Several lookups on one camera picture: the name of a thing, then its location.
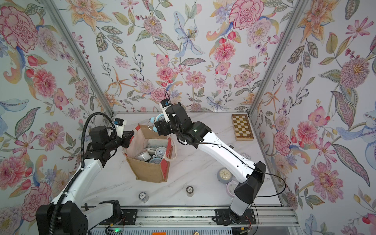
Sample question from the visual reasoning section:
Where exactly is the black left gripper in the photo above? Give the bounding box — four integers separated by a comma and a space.
104, 131, 135, 153

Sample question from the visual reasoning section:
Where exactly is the white round alarm clock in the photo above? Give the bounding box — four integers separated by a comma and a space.
155, 146, 167, 158

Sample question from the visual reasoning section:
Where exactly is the light blue twin bell clock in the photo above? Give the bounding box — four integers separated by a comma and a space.
147, 114, 165, 132

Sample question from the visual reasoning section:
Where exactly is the mint round alarm clock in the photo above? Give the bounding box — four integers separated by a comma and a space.
149, 157, 163, 165

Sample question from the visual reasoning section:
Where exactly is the silver round alarm clock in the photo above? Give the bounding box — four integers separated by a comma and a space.
135, 151, 152, 162

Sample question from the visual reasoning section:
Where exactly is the grey round alarm clock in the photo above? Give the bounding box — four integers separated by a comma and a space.
217, 168, 233, 184

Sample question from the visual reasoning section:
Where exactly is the small white square clock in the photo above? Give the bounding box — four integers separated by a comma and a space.
241, 153, 252, 161

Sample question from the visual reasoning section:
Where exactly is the white digital alarm clock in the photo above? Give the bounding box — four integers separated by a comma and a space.
146, 139, 168, 149

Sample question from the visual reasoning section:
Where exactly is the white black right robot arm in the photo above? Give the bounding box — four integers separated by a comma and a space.
151, 99, 267, 226

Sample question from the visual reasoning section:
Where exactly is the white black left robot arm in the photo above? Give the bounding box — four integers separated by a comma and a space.
36, 118, 134, 235

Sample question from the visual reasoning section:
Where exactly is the pink round alarm clock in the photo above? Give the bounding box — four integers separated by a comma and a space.
226, 181, 239, 198

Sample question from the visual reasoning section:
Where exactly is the small silver cylinder clock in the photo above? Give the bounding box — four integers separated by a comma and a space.
139, 192, 149, 203

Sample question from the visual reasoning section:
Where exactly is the wooden chess board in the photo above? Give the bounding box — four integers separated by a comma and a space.
232, 114, 254, 141

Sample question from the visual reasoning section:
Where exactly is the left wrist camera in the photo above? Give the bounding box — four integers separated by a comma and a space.
114, 118, 126, 138

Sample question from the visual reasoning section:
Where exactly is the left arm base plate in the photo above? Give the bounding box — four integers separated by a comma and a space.
100, 209, 138, 225

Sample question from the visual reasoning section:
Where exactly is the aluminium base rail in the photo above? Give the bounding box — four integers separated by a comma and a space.
79, 206, 300, 228

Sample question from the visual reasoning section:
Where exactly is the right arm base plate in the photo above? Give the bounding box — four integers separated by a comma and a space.
212, 208, 257, 226

